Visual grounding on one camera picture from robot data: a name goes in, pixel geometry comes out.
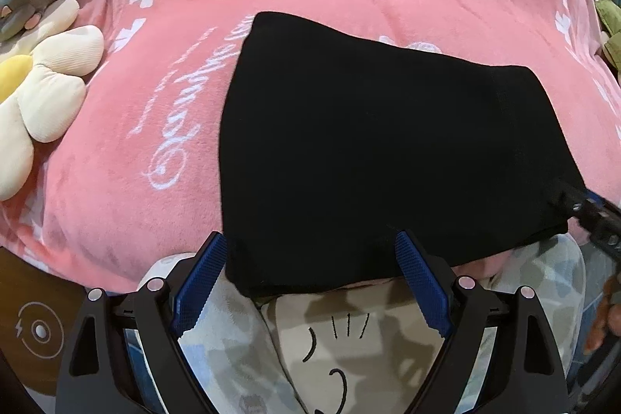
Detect orange plush toy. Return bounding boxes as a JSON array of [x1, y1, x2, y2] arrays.
[[585, 271, 621, 354]]

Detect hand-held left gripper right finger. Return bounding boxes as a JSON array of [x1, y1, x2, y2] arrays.
[[394, 229, 569, 414]]

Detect pink bow print blanket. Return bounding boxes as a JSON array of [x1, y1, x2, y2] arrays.
[[0, 0, 621, 293]]

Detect wooden nightstand with charging pad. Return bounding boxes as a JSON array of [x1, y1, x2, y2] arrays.
[[0, 244, 90, 376]]

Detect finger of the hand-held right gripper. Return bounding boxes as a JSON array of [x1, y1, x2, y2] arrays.
[[547, 178, 621, 262]]

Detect black pants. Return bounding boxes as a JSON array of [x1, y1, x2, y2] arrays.
[[219, 10, 585, 298]]

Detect person's cream cartoon shirt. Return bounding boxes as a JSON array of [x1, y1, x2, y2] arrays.
[[259, 278, 457, 414]]

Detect cream flower plush pillow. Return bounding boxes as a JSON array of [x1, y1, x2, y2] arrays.
[[0, 0, 105, 201]]

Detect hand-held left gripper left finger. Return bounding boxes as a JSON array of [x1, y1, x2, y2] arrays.
[[56, 230, 227, 414]]

